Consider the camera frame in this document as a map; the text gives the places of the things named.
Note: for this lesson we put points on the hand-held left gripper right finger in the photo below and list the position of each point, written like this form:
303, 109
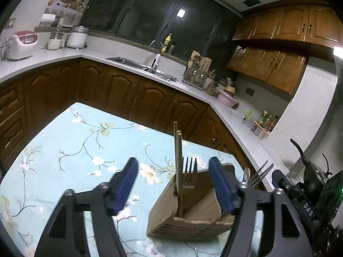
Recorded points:
221, 190

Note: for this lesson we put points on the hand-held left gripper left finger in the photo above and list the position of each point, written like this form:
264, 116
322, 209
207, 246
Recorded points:
126, 187

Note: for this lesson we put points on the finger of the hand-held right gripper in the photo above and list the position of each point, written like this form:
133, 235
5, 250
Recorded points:
294, 192

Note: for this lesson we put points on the metal fork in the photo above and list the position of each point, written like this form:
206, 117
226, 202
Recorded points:
246, 178
189, 179

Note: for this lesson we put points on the wooden chopstick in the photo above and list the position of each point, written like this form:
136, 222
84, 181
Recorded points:
175, 128
180, 200

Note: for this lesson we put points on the wooden utensil holder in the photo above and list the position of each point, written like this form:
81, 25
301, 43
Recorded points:
185, 227

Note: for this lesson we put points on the blue floral tablecloth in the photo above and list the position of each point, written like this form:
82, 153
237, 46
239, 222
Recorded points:
80, 144

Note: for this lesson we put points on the wooden spice rack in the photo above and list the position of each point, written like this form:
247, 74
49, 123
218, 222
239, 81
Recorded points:
264, 128

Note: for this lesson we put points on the pale green cup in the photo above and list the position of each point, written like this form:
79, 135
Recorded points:
248, 115

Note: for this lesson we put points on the pink pot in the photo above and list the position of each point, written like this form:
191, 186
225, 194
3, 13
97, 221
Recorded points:
226, 97

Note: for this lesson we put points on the brown wooden lower cabinets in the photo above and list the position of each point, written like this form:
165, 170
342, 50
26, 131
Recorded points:
107, 91

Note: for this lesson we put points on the brown wooden cabinets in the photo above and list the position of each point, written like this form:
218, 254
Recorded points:
107, 91
292, 24

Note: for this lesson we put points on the knife block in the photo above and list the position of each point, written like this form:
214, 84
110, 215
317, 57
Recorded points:
216, 84

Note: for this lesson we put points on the metal dish rack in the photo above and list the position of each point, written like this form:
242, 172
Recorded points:
197, 79

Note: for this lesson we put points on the steel sink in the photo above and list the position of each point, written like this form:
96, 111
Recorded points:
126, 61

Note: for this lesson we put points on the wooden cutting board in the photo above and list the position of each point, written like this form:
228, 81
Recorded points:
205, 60

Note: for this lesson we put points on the white tap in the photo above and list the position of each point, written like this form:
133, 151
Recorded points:
157, 60

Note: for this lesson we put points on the dark bottle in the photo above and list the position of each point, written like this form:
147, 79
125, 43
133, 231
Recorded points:
172, 47

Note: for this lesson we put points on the curved metal faucet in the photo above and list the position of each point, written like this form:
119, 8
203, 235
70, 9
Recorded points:
155, 41

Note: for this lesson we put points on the grey kitchen countertop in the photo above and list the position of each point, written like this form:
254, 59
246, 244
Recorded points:
53, 56

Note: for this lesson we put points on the yellow detergent bottle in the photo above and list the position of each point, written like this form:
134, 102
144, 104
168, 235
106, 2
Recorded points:
166, 42

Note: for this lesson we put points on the white jar with metal lid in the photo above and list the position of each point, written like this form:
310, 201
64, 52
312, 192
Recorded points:
77, 38

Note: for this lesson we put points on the small white blender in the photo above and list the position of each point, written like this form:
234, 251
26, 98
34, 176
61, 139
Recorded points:
56, 42

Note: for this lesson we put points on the brown wooden upper cabinets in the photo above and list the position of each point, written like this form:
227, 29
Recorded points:
292, 24

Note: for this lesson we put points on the dark kitchen window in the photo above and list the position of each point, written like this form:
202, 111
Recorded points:
150, 13

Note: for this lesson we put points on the white rice cooker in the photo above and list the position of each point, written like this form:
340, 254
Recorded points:
22, 42

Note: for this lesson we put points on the white box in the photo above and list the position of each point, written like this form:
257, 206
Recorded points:
48, 19

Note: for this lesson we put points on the dark wall outlet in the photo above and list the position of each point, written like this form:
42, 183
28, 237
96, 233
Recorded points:
250, 91

